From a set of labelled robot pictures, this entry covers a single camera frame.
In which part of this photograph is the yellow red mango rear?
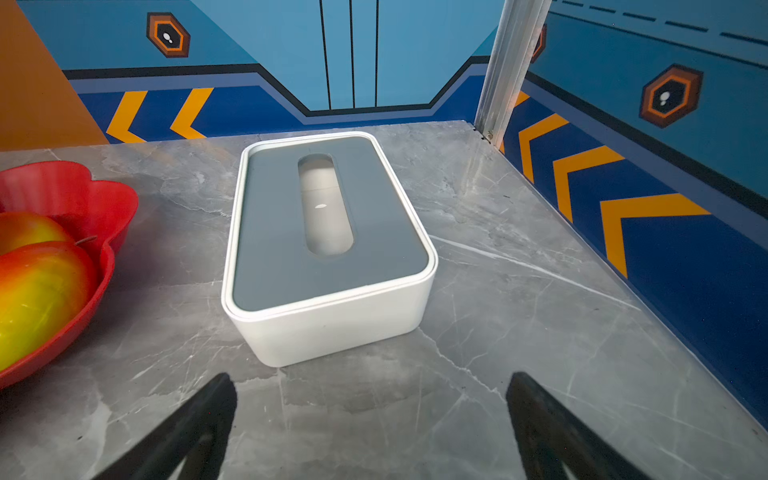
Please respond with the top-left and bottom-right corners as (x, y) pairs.
(0, 212), (73, 255)

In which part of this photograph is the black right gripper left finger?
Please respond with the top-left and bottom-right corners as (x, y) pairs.
(96, 373), (237, 479)

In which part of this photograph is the red flower-shaped bowl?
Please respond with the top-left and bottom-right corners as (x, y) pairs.
(1, 161), (139, 389)

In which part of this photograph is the aluminium corner post right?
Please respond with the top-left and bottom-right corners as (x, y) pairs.
(474, 0), (552, 149)

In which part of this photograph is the white grey tissue box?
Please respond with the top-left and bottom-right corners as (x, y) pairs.
(221, 131), (438, 367)

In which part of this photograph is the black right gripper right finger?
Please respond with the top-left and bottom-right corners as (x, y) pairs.
(506, 371), (648, 479)

